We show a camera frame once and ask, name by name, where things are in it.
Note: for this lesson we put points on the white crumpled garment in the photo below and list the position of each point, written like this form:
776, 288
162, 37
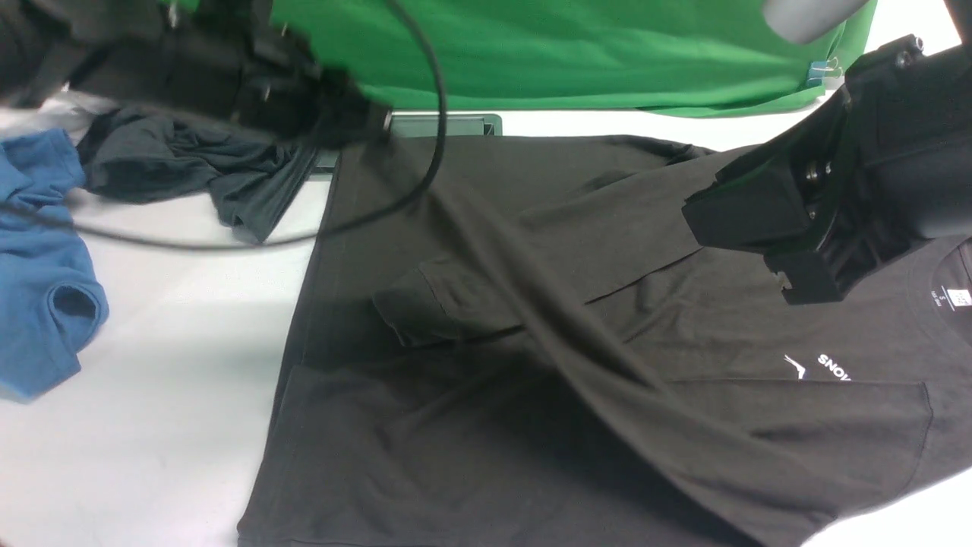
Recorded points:
72, 112

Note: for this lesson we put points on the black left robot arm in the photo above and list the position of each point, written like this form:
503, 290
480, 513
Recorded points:
223, 63

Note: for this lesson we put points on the blue crumpled t-shirt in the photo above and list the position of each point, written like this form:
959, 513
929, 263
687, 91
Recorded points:
52, 305

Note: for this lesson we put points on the dark teal crumpled garment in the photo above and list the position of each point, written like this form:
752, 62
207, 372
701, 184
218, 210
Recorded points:
139, 158

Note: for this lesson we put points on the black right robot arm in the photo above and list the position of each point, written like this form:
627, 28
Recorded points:
885, 165

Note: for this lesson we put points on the gray long-sleeved shirt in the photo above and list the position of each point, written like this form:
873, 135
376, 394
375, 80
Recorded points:
541, 355

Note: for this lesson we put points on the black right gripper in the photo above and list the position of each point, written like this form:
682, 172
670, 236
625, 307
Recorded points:
855, 229

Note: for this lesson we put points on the metal table cable hatch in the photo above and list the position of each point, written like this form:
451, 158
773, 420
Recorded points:
425, 126

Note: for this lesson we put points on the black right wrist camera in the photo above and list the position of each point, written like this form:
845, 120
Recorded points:
768, 195

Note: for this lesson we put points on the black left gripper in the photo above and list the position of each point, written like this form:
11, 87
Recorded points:
286, 95

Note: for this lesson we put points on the blue binder clip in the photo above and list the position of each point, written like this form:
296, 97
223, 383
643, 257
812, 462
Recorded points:
828, 74

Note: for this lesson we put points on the green backdrop cloth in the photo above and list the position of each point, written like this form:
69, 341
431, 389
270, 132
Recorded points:
694, 59

